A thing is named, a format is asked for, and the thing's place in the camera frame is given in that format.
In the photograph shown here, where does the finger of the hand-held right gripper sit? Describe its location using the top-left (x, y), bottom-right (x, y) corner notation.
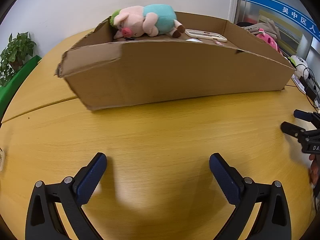
top-left (294, 109), bottom-right (320, 125)
top-left (280, 121), bottom-right (307, 137)

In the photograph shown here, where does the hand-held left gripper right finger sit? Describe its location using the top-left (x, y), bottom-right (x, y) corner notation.
top-left (209, 153), bottom-right (293, 240)

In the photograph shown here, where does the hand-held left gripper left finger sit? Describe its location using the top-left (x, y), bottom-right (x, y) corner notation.
top-left (25, 152), bottom-right (108, 240)

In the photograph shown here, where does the brown cardboard box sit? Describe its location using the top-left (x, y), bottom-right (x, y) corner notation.
top-left (54, 11), bottom-right (297, 112)

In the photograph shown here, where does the white clear phone case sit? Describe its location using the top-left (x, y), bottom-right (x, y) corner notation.
top-left (185, 29), bottom-right (228, 43)

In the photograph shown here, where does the person's right hand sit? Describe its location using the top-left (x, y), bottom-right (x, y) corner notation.
top-left (309, 152), bottom-right (320, 186)

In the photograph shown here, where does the panda plush toy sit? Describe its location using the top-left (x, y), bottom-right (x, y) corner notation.
top-left (285, 55), bottom-right (309, 77)

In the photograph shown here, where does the white round object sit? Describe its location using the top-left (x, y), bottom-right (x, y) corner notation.
top-left (0, 147), bottom-right (6, 173)

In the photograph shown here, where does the grey printed cloth bag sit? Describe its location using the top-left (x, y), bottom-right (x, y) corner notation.
top-left (236, 21), bottom-right (282, 39)

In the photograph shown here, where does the blue window banner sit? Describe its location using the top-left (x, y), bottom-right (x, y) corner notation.
top-left (246, 0), bottom-right (320, 39)

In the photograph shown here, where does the large potted green plant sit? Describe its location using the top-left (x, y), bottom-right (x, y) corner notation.
top-left (0, 32), bottom-right (37, 87)

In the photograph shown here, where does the pink pig plush toy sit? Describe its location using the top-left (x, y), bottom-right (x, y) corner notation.
top-left (111, 4), bottom-right (186, 39)

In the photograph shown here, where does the black cable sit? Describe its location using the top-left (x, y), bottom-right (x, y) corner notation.
top-left (295, 64), bottom-right (320, 110)

